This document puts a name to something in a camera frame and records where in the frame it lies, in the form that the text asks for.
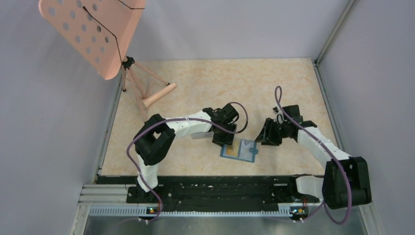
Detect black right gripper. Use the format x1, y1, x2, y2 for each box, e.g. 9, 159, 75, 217
255, 118, 289, 146

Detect gold card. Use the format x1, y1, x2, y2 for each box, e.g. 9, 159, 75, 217
223, 145, 239, 158

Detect clear plastic card box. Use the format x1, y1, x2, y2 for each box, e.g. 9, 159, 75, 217
190, 132, 214, 140

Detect blue leather card holder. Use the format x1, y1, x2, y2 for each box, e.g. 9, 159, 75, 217
220, 139, 258, 163

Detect silver card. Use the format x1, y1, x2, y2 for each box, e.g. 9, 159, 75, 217
238, 140, 258, 163

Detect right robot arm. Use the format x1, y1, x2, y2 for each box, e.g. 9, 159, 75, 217
255, 105, 372, 210

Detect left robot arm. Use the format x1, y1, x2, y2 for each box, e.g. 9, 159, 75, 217
133, 103, 239, 202

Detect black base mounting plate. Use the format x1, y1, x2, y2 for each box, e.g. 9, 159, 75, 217
125, 175, 317, 213

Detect pink perforated music stand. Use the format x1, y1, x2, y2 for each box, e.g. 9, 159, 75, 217
38, 0, 176, 121

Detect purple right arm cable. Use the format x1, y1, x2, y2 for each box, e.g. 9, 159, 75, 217
274, 85, 353, 225

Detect aluminium rail frame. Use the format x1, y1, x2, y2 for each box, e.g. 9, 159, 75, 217
79, 184, 311, 220

